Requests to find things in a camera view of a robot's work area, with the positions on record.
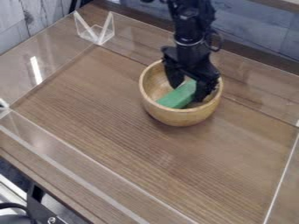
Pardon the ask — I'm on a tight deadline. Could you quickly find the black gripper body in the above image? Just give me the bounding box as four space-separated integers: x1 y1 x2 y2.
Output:
161 41 220 81

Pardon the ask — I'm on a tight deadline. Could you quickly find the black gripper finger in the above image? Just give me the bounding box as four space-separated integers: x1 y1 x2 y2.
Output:
193 80 219 102
162 62 184 88

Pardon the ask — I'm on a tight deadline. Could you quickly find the round wooden bowl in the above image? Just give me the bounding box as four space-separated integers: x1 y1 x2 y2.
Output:
138 60 224 127

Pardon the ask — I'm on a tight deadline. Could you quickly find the green rectangular block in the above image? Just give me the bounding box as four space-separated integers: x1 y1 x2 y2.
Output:
156 80 196 109

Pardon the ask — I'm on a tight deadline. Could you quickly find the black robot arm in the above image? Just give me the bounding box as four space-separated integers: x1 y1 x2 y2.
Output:
158 0 221 102

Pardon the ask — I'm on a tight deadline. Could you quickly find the clear acrylic corner bracket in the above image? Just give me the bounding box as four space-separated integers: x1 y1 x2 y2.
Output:
73 11 114 46

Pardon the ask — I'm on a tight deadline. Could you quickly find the clear acrylic tray wall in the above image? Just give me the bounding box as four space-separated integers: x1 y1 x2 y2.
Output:
0 99 199 224

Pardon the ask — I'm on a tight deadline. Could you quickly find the black table leg bracket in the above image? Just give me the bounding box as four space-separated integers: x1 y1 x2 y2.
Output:
26 184 68 224

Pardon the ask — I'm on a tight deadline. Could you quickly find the black cable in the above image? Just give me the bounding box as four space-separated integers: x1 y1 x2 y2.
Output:
0 200 33 218

